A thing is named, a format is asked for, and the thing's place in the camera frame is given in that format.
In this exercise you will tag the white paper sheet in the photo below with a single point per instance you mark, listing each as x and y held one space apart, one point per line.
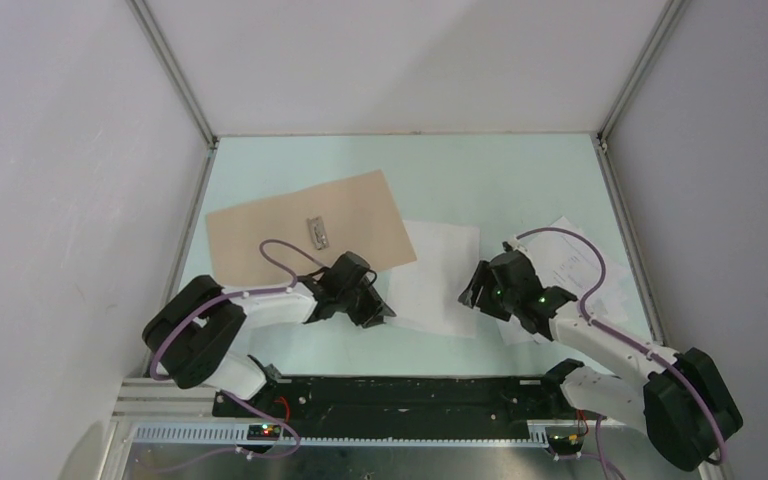
424 294

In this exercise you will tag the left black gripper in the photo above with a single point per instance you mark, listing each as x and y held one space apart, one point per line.
375 309

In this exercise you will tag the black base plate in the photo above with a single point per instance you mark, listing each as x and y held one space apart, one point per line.
413 408

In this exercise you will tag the brown cardboard folder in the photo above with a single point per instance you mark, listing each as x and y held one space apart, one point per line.
359 212

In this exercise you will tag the printed paper sheet stack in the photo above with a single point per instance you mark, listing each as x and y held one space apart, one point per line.
562 260

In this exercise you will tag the right corner aluminium post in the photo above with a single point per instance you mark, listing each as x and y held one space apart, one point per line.
656 41

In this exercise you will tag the metal folder clip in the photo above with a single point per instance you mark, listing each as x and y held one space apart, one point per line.
318 234

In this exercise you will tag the aluminium frame rail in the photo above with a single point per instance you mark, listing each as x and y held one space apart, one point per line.
202 415

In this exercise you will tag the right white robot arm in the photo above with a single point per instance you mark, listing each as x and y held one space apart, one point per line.
679 400

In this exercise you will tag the left circuit board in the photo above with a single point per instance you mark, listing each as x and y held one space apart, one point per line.
264 432

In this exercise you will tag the right circuit board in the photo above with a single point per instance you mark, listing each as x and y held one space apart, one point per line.
565 445

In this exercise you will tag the corner aluminium post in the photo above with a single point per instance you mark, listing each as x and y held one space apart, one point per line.
164 52
656 41

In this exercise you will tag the circuit board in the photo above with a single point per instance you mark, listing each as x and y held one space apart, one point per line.
264 432
565 445

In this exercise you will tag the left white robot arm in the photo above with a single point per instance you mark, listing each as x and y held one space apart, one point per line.
192 337

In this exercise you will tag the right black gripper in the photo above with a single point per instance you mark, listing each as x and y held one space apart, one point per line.
483 276

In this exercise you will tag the left corner aluminium post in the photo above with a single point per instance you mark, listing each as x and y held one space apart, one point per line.
164 52

